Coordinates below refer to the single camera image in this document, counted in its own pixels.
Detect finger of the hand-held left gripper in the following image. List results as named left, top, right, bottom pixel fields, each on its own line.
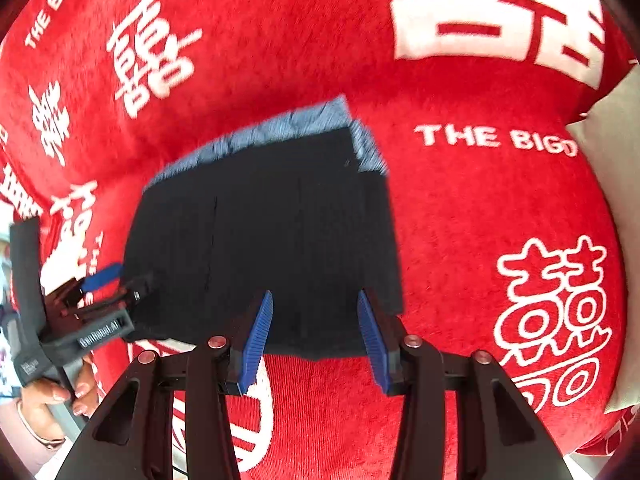
left=80, top=262, right=124, bottom=295
left=117, top=271, right=157, bottom=308

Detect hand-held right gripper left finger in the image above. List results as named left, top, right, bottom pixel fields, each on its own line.
left=70, top=290, right=275, bottom=480

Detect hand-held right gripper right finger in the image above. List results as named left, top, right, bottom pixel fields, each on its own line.
left=356, top=290, right=576, bottom=480

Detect black pants with blue trim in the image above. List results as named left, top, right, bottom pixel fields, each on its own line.
left=122, top=95, right=406, bottom=361

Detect person's left forearm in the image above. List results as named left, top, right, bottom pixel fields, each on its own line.
left=0, top=400, right=68, bottom=466

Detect person's left hand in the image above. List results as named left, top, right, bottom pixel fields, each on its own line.
left=19, top=355, right=99, bottom=423

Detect red printed blanket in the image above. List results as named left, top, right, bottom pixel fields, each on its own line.
left=0, top=0, right=640, bottom=480

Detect white pillow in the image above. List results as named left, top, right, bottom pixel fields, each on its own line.
left=565, top=59, right=640, bottom=415

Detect thin wrist bracelet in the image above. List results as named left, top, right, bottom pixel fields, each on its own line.
left=16, top=399, right=67, bottom=450

